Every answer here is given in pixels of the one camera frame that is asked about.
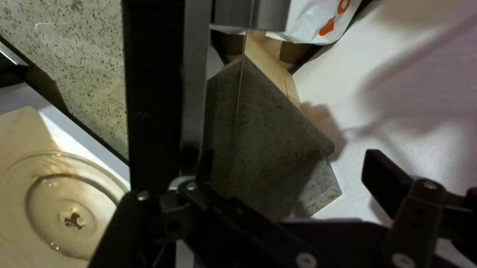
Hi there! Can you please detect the black silver microwave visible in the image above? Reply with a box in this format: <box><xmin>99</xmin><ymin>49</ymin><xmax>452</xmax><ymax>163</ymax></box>
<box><xmin>0</xmin><ymin>43</ymin><xmax>129</xmax><ymax>268</ymax></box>

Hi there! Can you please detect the white orange plastic bag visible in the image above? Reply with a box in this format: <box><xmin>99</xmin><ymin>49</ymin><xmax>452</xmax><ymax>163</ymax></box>
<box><xmin>265</xmin><ymin>0</ymin><xmax>363</xmax><ymax>44</ymax></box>

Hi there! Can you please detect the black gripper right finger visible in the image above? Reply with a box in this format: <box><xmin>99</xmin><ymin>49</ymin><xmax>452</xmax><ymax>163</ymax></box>
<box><xmin>360</xmin><ymin>148</ymin><xmax>477</xmax><ymax>268</ymax></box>

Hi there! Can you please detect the glass microwave turntable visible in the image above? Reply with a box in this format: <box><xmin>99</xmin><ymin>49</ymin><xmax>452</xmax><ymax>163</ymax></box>
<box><xmin>0</xmin><ymin>153</ymin><xmax>126</xmax><ymax>268</ymax></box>

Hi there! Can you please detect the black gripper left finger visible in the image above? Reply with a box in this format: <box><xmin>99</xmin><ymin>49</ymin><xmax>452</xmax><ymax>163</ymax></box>
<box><xmin>87</xmin><ymin>178</ymin><xmax>318</xmax><ymax>268</ymax></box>

